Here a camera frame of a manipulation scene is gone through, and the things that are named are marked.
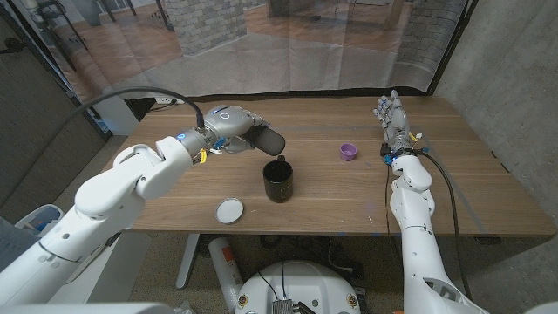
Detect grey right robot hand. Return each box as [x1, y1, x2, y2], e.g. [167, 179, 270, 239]
[371, 89, 414, 157]

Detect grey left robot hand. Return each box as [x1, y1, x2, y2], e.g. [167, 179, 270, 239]
[203, 104, 275, 155]

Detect black glasses case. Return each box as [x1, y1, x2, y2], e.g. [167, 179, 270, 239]
[246, 125, 287, 157]

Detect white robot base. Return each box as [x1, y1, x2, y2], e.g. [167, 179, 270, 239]
[235, 260, 362, 314]

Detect small purple cup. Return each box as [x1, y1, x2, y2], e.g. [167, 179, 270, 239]
[339, 142, 358, 162]

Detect black mug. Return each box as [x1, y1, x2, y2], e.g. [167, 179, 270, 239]
[262, 154, 295, 204]

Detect printed backdrop sheet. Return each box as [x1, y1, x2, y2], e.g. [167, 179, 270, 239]
[8, 0, 471, 108]

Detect white round lid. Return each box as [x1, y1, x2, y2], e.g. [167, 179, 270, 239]
[214, 196, 245, 226]

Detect white panel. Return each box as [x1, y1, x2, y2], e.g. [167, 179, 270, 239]
[91, 93, 140, 137]

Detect white roll with orange label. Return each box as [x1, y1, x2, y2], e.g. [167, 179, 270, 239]
[208, 236, 244, 313]

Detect white metal table leg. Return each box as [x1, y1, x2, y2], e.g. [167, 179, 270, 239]
[175, 233, 201, 290]

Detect white plastic bin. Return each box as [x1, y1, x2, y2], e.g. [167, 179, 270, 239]
[15, 203, 66, 236]

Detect white robot torso edge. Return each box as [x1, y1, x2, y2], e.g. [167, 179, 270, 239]
[0, 302, 195, 314]

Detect person's leg in jeans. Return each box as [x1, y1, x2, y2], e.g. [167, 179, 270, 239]
[0, 215, 43, 274]

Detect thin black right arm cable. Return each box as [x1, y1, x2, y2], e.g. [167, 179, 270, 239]
[383, 163, 402, 263]

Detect black backdrop frame pole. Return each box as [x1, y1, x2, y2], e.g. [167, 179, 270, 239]
[0, 0, 112, 141]
[425, 0, 480, 96]

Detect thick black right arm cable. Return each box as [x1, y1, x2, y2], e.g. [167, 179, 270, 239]
[413, 148, 475, 303]

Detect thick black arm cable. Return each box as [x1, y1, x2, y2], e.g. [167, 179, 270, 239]
[54, 85, 207, 134]
[413, 148, 475, 303]

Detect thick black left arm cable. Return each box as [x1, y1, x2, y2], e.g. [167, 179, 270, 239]
[54, 85, 207, 134]

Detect black tangled floor cables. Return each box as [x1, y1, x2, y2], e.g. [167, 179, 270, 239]
[256, 234, 365, 289]

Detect black door handle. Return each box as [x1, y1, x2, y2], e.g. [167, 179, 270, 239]
[0, 37, 26, 56]

